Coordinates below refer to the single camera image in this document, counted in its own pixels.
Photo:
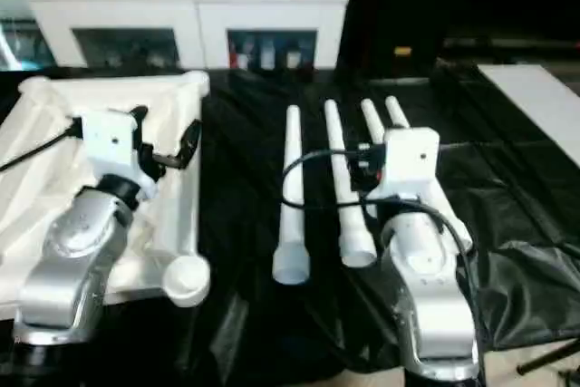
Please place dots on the white plastic table top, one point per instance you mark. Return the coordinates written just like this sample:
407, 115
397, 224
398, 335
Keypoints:
54, 151

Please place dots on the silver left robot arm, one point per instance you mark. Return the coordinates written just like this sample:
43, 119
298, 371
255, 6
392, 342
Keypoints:
72, 260

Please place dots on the black work mat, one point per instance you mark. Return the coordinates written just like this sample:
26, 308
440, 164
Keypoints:
245, 178

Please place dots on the white low cabinet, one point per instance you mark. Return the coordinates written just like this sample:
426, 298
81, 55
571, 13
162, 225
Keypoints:
181, 6

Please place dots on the small yellow tag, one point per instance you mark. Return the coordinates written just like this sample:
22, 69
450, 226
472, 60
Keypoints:
403, 51

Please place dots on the white flat board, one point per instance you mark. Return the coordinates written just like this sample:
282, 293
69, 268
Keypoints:
539, 101

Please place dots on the black folding stand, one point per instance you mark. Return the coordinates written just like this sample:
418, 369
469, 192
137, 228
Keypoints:
548, 357

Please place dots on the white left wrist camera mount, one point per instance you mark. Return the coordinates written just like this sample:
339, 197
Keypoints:
111, 142

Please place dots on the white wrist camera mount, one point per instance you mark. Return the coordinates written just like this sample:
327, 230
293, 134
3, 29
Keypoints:
408, 165
111, 142

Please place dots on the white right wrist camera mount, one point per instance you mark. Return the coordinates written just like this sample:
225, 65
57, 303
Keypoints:
408, 165

